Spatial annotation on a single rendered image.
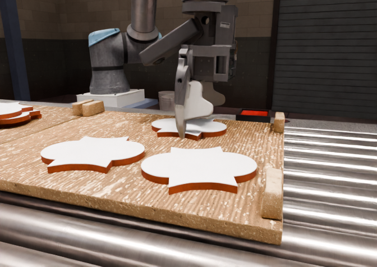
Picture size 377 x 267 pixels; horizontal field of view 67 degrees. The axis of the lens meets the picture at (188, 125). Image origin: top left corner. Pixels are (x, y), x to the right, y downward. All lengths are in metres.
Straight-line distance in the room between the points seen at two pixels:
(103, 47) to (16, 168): 0.75
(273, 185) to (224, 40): 0.26
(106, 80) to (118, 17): 5.29
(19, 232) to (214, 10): 0.37
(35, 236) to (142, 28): 0.86
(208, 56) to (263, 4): 4.77
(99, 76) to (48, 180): 0.79
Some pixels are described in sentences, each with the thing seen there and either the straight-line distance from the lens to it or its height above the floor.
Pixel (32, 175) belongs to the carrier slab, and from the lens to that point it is 0.38.
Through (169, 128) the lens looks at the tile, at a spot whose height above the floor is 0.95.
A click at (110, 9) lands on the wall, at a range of 6.48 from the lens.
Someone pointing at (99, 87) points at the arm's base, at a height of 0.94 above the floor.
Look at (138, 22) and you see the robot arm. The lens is 1.06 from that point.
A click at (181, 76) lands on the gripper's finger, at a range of 0.44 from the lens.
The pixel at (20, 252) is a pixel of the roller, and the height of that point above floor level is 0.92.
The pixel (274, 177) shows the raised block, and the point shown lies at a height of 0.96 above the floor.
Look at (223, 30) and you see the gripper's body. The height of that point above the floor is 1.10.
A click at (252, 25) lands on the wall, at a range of 5.22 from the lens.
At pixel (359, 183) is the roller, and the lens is 0.43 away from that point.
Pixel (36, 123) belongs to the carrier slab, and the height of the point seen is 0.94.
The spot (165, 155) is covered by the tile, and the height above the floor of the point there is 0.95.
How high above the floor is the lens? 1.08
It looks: 15 degrees down
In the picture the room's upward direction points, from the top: straight up
